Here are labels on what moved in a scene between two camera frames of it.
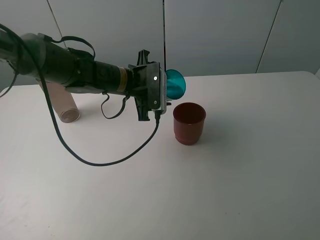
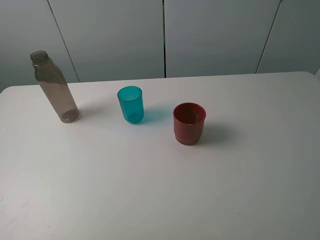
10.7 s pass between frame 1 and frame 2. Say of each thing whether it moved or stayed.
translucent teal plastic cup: moved
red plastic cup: stayed
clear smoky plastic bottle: stayed
